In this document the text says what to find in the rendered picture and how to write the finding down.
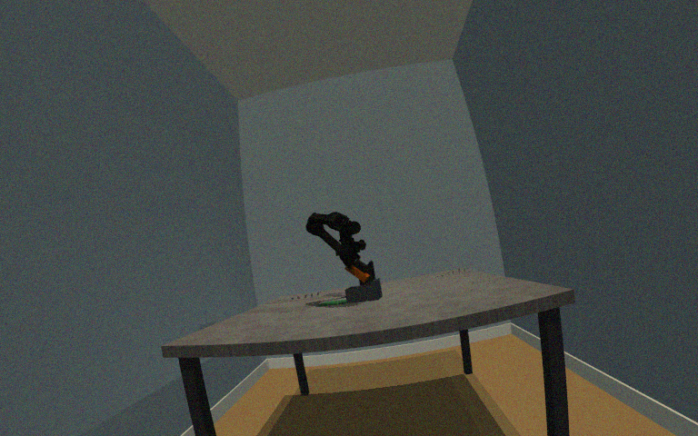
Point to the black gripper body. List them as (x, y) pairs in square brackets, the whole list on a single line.
[(345, 242)]

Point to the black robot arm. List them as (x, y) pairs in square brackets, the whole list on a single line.
[(338, 222)]

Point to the orange l-shaped part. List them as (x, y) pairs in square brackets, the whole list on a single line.
[(359, 274)]

